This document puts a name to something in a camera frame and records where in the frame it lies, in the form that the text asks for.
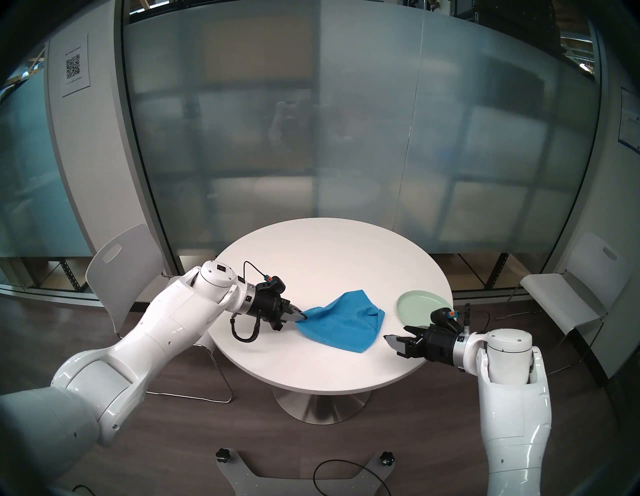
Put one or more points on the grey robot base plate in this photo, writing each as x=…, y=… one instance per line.
x=235, y=475

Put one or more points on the pale green round plate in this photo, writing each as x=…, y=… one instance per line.
x=417, y=302

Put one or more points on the blue microfiber napkin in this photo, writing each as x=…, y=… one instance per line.
x=345, y=320

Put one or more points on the white chair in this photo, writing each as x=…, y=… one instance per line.
x=590, y=280
x=125, y=265

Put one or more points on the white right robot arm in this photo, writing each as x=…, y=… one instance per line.
x=510, y=395

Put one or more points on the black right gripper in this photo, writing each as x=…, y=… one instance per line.
x=434, y=345

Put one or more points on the QR code paper sign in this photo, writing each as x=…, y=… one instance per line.
x=75, y=65

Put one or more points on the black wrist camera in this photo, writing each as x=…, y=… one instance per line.
x=272, y=287
x=445, y=319

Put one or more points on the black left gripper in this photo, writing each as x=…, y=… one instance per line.
x=270, y=309

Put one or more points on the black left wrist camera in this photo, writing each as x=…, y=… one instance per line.
x=272, y=287

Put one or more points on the black star knob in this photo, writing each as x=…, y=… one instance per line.
x=385, y=458
x=222, y=455

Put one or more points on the steel table pedestal base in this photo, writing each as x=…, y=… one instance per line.
x=320, y=405

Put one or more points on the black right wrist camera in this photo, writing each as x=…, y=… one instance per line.
x=445, y=319

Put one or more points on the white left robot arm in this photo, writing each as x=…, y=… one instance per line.
x=165, y=320

